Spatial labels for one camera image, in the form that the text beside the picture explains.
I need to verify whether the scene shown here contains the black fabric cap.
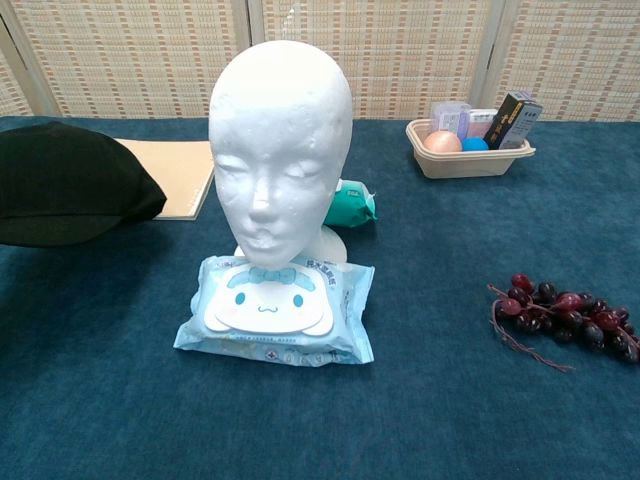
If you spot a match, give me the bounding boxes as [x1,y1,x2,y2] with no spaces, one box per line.
[0,121,168,247]

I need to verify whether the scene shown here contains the blue cartoon wet wipes pack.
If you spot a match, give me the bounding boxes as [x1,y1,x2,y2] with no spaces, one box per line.
[172,253,376,365]

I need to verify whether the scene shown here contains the white foam mannequin head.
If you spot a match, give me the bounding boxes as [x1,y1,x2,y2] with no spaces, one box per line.
[208,39,354,266]

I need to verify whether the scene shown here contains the green tissue pack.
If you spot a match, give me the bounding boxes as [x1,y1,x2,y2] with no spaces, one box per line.
[323,178,380,230]

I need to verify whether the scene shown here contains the blue table cloth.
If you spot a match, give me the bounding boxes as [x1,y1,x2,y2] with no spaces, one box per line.
[0,115,640,480]

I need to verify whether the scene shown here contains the yellow paper notebook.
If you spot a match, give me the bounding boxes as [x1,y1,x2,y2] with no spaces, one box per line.
[114,138,216,222]

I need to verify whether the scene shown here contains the peach ball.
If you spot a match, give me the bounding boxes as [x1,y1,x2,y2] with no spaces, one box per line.
[424,130,463,154]

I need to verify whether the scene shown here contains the beige plastic tray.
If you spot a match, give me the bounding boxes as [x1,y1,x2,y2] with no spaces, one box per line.
[405,118,537,180]

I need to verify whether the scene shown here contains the translucent purple box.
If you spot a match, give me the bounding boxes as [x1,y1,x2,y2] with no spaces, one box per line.
[430,101,472,137]

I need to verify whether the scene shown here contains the pink white box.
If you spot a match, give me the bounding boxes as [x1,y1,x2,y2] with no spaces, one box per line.
[467,108,500,139]

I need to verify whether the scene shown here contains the black gold print box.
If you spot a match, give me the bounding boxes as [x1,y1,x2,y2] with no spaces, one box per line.
[483,92,526,150]

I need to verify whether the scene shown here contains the purple grey box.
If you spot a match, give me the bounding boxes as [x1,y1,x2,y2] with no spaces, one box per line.
[509,89,544,149]

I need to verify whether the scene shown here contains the dark red grape bunch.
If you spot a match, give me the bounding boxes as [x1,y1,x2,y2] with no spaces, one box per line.
[487,272,640,372]

